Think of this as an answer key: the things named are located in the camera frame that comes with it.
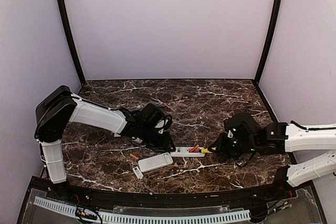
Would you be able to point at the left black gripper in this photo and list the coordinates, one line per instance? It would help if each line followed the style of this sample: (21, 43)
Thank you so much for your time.
(163, 146)

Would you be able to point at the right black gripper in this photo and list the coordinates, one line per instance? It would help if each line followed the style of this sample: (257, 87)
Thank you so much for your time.
(221, 147)

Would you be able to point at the yellow handled screwdriver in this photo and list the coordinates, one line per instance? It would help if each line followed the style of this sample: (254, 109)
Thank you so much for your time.
(208, 150)

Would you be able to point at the white remote control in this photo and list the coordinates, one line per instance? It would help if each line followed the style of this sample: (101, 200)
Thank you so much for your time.
(183, 152)
(155, 162)

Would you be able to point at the white battery compartment cover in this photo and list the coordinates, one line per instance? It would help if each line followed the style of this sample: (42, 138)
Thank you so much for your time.
(138, 173)

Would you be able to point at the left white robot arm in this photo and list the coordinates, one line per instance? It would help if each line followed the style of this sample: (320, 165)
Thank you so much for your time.
(62, 107)

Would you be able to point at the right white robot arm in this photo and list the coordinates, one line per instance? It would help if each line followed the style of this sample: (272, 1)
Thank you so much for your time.
(244, 135)

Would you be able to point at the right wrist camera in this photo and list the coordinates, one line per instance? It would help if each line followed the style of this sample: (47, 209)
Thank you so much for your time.
(231, 133)

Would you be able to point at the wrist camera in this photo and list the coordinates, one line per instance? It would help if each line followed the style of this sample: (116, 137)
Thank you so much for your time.
(164, 124)
(231, 133)

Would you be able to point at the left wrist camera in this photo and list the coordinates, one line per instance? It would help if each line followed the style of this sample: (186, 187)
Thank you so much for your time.
(164, 124)

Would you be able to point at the black front table rail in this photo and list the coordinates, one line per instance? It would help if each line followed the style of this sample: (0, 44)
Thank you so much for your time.
(245, 198)

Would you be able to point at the white slotted cable duct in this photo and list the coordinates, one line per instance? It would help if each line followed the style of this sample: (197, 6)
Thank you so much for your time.
(145, 215)

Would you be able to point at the right black frame post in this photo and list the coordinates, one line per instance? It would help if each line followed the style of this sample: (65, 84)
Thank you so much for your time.
(268, 41)

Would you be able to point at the black frame post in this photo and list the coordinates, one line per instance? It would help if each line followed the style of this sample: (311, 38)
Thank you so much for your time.
(268, 41)
(70, 41)

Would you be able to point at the left black frame post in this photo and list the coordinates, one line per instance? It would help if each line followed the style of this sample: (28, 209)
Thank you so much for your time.
(70, 41)

